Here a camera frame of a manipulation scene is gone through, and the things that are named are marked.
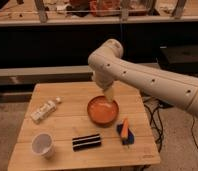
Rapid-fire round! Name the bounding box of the clear plastic bottle white cap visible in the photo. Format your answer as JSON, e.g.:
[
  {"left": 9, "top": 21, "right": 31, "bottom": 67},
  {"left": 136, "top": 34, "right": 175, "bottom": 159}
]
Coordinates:
[{"left": 30, "top": 97, "right": 62, "bottom": 124}]

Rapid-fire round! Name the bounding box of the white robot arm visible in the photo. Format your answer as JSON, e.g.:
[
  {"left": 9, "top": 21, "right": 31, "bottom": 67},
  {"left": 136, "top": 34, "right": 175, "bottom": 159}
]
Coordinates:
[{"left": 88, "top": 39, "right": 198, "bottom": 118}]

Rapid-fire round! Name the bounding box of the orange ceramic bowl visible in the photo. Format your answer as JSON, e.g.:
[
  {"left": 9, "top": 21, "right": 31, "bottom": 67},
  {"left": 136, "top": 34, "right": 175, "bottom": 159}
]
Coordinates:
[{"left": 87, "top": 96, "right": 119, "bottom": 125}]

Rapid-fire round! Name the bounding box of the orange carrot toy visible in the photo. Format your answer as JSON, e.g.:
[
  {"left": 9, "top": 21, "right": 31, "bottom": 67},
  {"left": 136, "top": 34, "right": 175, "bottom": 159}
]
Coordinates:
[{"left": 120, "top": 118, "right": 129, "bottom": 139}]

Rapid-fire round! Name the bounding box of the black striped block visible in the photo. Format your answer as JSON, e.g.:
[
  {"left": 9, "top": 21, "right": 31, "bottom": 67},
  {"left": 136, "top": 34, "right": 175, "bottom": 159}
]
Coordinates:
[{"left": 72, "top": 134, "right": 101, "bottom": 151}]

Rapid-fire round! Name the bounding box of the white plastic cup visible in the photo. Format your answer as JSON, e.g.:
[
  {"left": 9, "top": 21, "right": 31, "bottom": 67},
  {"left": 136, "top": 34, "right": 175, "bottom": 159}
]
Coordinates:
[{"left": 31, "top": 133, "right": 54, "bottom": 158}]

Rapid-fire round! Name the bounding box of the black box on shelf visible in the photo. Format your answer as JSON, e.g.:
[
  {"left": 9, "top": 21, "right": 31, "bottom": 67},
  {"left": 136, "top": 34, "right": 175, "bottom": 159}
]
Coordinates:
[{"left": 157, "top": 45, "right": 198, "bottom": 74}]

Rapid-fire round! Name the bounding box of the orange clutter on shelf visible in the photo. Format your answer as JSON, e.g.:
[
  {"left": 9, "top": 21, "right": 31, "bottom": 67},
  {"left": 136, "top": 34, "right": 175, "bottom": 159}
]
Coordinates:
[{"left": 69, "top": 0, "right": 120, "bottom": 16}]

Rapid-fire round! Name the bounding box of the metal shelf rack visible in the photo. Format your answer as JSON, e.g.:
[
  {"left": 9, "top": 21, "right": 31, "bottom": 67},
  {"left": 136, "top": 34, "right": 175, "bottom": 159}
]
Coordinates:
[{"left": 0, "top": 0, "right": 198, "bottom": 85}]

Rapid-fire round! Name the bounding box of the black floor cable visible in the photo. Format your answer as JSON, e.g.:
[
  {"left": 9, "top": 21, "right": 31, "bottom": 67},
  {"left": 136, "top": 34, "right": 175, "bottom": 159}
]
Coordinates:
[{"left": 143, "top": 99, "right": 165, "bottom": 153}]

